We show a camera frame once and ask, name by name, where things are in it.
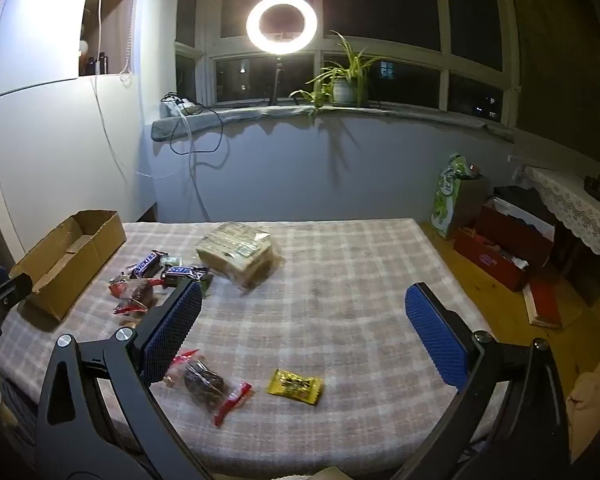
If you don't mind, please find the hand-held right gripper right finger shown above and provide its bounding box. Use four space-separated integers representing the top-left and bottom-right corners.
395 282 573 480

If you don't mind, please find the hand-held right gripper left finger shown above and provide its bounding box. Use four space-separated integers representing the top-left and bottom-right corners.
35 279 203 480

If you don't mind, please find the brown cardboard box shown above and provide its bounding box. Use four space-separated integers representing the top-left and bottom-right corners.
9 210 127 322

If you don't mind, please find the red-ended clear date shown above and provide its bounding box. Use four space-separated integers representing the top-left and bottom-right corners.
112 297 151 317
162 347 253 427
109 271 161 306

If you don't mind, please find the brown chocolate bar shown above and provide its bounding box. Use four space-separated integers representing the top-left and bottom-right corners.
129 250 168 279
160 265 211 288

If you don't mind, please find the bagged sliced bread loaf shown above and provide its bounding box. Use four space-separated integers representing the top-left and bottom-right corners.
195 222 281 291

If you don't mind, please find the yellow snack packet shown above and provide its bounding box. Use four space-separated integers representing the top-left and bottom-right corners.
266 368 325 406

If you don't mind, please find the red cardboard box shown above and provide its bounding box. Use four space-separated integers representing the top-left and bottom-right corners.
480 200 556 273
452 229 531 293

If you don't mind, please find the green printed bag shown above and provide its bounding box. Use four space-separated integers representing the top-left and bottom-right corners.
430 152 468 240

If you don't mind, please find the plain brown carton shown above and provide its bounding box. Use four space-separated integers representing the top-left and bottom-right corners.
455 175 491 231

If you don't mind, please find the white wardrobe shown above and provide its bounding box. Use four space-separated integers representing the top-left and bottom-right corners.
0 0 156 261

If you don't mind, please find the pink cloth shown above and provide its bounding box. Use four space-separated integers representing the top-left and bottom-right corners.
565 360 600 461

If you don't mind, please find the white lace tablecloth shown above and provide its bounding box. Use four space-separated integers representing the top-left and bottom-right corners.
522 165 600 301

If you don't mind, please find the white power strip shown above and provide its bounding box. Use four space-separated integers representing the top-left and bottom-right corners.
161 97 201 117

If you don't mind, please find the potted spider plant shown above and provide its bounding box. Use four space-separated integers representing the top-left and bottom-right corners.
289 30 396 116

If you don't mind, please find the hanging white cable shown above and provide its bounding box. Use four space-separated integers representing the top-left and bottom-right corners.
180 112 208 221

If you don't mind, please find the black cable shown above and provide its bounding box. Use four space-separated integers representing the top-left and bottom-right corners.
169 91 231 157

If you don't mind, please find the thin white cable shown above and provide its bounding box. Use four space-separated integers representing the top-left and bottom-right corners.
92 0 186 178

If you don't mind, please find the white window frame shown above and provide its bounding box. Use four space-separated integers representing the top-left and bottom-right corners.
175 0 523 128

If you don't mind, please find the wooden wall shelf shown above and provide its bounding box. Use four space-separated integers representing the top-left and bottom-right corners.
79 0 138 77

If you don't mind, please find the ring light on stand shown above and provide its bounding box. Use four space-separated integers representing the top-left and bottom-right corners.
245 0 320 107

